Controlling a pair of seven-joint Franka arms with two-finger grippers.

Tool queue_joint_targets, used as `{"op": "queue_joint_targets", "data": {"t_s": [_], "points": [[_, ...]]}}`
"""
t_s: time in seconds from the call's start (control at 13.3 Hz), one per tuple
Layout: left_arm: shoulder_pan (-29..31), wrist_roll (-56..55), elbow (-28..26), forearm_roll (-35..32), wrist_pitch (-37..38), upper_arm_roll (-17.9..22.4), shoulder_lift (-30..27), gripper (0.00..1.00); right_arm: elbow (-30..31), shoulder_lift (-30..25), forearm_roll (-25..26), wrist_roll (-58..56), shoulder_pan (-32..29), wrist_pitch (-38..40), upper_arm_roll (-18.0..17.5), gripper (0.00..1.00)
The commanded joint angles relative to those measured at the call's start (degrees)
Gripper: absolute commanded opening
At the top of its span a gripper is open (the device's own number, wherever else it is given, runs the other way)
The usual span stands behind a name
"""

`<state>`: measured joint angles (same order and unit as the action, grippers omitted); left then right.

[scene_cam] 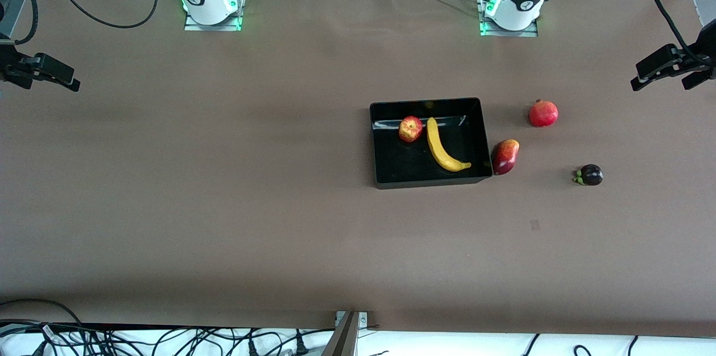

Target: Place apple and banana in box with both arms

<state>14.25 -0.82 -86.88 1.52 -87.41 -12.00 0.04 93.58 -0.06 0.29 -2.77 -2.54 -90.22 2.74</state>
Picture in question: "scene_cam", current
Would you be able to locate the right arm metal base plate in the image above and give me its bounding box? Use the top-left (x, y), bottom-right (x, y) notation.
top-left (185, 0), bottom-right (243, 32)

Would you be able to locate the red mango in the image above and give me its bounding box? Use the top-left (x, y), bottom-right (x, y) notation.
top-left (491, 139), bottom-right (520, 176)

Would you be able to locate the black looped floor cable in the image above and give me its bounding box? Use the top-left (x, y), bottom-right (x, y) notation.
top-left (0, 299), bottom-right (84, 331)

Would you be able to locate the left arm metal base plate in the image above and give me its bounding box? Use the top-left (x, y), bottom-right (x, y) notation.
top-left (479, 0), bottom-right (539, 38)

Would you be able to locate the yellow banana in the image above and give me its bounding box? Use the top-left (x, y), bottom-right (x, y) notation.
top-left (426, 117), bottom-right (472, 172)

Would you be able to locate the red pomegranate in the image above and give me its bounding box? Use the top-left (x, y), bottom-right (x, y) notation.
top-left (529, 99), bottom-right (559, 128)

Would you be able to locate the dark purple mangosteen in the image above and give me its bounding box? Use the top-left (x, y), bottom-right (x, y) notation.
top-left (573, 164), bottom-right (604, 186)

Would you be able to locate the silver metal bracket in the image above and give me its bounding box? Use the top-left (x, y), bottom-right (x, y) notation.
top-left (335, 311), bottom-right (369, 327)

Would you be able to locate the black rectangular plastic box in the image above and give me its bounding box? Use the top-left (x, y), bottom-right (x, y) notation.
top-left (370, 97), bottom-right (494, 190)

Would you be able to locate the grey metal post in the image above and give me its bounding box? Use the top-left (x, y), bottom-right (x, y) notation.
top-left (322, 311), bottom-right (361, 356)

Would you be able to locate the red yellow apple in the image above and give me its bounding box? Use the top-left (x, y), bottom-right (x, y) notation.
top-left (399, 116), bottom-right (424, 143)

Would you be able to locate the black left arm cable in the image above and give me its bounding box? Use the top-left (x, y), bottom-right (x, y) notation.
top-left (649, 0), bottom-right (700, 60)

